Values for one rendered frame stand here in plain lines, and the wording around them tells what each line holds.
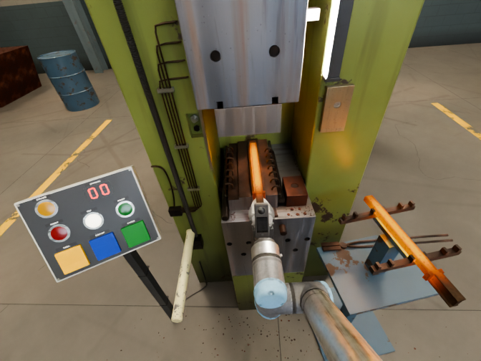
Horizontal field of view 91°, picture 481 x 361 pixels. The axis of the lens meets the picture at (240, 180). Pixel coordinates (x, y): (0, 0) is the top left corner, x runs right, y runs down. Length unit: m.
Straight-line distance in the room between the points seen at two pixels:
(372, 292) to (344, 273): 0.12
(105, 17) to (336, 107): 0.76
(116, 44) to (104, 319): 1.68
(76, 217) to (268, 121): 0.68
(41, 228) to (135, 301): 1.16
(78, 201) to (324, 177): 0.95
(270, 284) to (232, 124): 0.47
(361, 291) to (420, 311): 0.89
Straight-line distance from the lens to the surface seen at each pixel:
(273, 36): 0.68
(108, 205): 0.90
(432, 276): 0.97
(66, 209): 0.92
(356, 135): 1.04
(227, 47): 0.67
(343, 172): 1.14
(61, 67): 5.16
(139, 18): 0.85
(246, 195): 0.94
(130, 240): 0.91
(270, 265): 0.72
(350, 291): 1.15
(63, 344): 2.11
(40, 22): 8.41
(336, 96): 0.91
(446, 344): 2.00
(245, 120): 0.74
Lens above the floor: 1.66
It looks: 41 degrees down
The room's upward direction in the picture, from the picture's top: 6 degrees counter-clockwise
